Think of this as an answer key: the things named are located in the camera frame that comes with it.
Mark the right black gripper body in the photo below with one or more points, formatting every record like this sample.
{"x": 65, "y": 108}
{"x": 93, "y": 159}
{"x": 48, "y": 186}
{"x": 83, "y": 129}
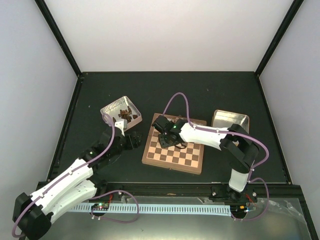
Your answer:
{"x": 166, "y": 142}

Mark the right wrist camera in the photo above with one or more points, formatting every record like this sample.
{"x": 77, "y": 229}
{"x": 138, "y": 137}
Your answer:
{"x": 162, "y": 125}

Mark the small circuit board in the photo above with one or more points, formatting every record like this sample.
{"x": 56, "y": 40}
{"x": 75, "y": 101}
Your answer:
{"x": 100, "y": 206}

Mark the pile of dark chess pieces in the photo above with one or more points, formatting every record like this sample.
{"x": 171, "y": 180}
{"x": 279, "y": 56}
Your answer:
{"x": 127, "y": 114}

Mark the light blue slotted cable duct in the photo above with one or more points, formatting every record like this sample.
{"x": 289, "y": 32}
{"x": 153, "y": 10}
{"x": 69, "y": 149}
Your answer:
{"x": 167, "y": 209}

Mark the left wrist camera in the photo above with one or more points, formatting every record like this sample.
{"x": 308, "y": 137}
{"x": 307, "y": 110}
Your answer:
{"x": 120, "y": 126}

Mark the pink embossed tin box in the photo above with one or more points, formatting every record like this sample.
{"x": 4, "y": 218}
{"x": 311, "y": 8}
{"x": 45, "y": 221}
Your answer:
{"x": 122, "y": 104}

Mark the black frame post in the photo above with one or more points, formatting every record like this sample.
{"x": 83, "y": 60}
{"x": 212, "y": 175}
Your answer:
{"x": 46, "y": 13}
{"x": 283, "y": 27}

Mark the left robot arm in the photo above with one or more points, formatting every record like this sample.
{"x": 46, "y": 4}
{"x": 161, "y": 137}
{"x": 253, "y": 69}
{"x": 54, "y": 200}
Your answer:
{"x": 34, "y": 213}

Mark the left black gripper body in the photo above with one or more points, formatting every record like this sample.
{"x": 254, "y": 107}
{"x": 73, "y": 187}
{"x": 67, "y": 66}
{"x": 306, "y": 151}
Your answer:
{"x": 130, "y": 145}

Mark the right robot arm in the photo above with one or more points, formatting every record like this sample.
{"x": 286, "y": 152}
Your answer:
{"x": 233, "y": 141}

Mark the yellow tin box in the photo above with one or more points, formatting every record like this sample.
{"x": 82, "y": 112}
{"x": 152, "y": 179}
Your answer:
{"x": 225, "y": 119}

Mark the wooden chess board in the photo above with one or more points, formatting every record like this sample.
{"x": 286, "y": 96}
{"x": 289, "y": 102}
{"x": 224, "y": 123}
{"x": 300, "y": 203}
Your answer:
{"x": 187, "y": 158}

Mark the black frame post right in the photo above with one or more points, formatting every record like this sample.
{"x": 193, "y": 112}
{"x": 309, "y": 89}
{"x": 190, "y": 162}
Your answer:
{"x": 283, "y": 27}

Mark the black frame post left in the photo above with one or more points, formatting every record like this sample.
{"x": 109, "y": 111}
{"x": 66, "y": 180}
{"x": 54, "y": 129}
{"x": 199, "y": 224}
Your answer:
{"x": 46, "y": 13}

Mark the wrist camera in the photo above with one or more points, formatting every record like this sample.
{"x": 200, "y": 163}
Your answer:
{"x": 162, "y": 125}
{"x": 120, "y": 126}

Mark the pile of light chess pieces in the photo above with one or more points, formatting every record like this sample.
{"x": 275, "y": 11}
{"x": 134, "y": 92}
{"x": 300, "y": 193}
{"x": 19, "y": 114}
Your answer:
{"x": 176, "y": 120}

